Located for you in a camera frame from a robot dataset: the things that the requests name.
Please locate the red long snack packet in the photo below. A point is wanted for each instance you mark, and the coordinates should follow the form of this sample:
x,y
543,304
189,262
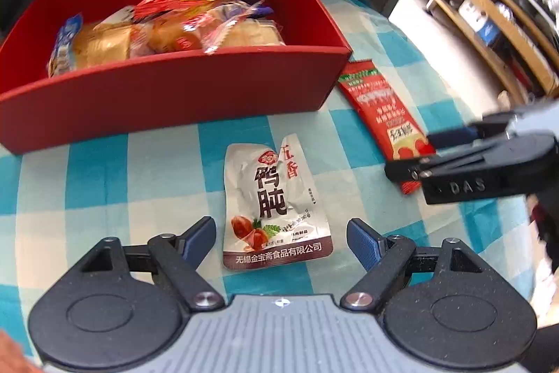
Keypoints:
x,y
394,130

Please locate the clear wrapped pastry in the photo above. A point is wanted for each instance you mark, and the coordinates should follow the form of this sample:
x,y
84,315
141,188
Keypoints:
x,y
253,32

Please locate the purple foil snack packet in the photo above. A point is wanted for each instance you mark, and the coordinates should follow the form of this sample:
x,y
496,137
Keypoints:
x,y
257,11

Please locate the white duck gizzard packet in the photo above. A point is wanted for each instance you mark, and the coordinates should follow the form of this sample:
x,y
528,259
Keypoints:
x,y
273,212

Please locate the blue coconut snack packet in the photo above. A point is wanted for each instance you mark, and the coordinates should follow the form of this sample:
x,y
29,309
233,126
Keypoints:
x,y
63,57

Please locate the blue white checkered cloth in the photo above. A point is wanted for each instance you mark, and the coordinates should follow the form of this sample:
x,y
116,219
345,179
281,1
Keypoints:
x,y
56,204

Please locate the white latiao snack packet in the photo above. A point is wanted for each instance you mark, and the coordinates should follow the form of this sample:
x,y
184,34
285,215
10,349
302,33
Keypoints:
x,y
120,18

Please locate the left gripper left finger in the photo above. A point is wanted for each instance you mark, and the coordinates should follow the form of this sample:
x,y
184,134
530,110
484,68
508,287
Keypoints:
x,y
177,260

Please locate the orange cake snack packet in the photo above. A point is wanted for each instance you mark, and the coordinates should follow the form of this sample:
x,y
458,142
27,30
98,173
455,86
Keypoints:
x,y
180,31

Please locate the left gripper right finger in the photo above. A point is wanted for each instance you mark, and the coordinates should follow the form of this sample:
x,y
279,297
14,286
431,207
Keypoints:
x,y
385,260

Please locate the gold cracker packet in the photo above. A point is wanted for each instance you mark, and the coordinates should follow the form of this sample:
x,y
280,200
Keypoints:
x,y
94,46

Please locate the red cardboard box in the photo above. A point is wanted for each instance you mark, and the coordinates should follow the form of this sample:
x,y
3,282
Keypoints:
x,y
39,111

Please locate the wooden tv shelf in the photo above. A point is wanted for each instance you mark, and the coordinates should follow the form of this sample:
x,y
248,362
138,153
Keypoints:
x,y
515,39

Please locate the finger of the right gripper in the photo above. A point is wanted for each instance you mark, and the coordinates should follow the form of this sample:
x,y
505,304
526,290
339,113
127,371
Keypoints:
x,y
489,126
461,164

